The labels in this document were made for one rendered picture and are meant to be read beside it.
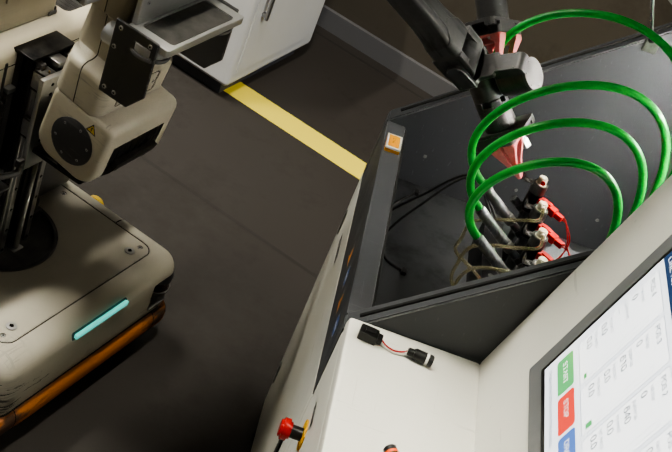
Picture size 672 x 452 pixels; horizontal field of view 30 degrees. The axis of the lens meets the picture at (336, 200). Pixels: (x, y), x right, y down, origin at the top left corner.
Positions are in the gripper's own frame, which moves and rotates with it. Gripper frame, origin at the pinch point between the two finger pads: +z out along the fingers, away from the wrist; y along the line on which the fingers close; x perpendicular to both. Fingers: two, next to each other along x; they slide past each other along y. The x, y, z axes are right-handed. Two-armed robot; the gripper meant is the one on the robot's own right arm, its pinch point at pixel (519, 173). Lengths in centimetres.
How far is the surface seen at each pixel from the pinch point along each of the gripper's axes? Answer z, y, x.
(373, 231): -0.1, -24.5, -12.2
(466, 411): 18.2, -2.6, -45.8
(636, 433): 7, 32, -74
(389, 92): 33, -120, 206
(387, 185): -2.5, -26.5, 3.0
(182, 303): 33, -124, 53
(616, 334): 4, 27, -55
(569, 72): -6.3, 4.2, 31.4
